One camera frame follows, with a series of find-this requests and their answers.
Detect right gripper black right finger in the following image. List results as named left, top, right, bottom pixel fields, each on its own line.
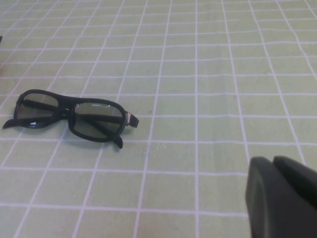
left=273, top=155, right=317, bottom=208

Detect green checkered tablecloth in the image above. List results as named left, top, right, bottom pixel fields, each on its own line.
left=0, top=0, right=317, bottom=238

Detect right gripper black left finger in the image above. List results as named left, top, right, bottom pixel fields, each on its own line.
left=244, top=156, right=317, bottom=238

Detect black framed glasses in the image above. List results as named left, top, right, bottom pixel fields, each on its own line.
left=2, top=89, right=140, bottom=149

